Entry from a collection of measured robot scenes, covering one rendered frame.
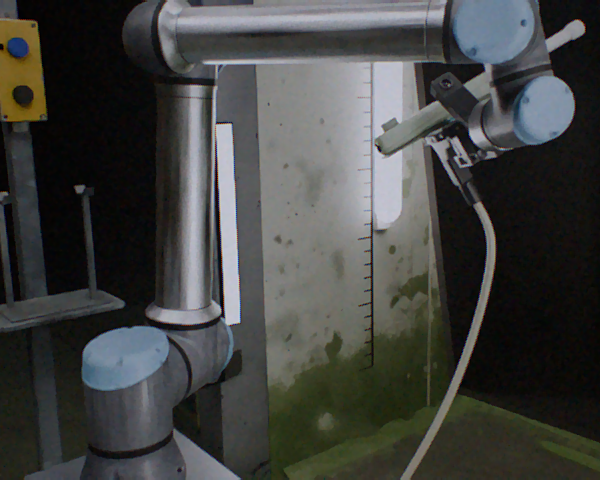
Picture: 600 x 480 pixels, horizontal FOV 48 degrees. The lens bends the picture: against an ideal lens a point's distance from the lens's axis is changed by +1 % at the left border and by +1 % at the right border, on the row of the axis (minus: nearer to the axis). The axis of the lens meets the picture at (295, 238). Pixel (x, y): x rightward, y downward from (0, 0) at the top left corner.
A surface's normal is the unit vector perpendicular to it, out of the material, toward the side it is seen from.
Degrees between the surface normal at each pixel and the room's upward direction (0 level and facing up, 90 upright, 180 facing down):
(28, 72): 90
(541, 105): 86
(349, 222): 90
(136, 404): 90
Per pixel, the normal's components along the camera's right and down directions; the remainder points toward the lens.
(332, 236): 0.61, 0.14
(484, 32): -0.33, 0.19
